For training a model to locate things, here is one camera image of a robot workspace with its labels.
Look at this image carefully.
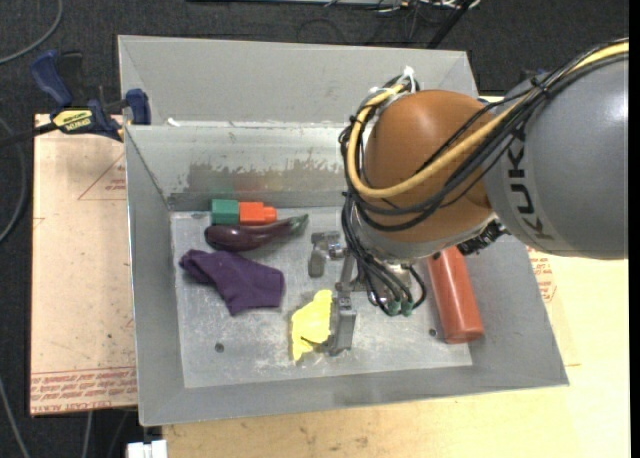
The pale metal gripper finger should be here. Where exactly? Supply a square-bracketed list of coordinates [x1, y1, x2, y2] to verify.
[328, 295, 359, 356]
[307, 230, 348, 278]

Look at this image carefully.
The purple toy eggplant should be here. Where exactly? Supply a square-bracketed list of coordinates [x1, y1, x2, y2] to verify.
[203, 213, 310, 254]

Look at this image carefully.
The yellow cloth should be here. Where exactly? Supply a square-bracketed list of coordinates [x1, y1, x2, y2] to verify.
[289, 288, 334, 364]

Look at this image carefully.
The purple cloth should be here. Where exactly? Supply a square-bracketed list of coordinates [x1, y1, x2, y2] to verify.
[178, 248, 287, 318]

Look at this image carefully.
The green toy block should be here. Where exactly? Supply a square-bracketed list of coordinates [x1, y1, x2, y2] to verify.
[210, 198, 241, 226]

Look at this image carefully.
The orange toy block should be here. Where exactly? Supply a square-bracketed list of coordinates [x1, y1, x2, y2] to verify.
[238, 201, 278, 226]

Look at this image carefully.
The grey metal bin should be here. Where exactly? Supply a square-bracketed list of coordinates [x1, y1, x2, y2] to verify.
[117, 34, 571, 428]

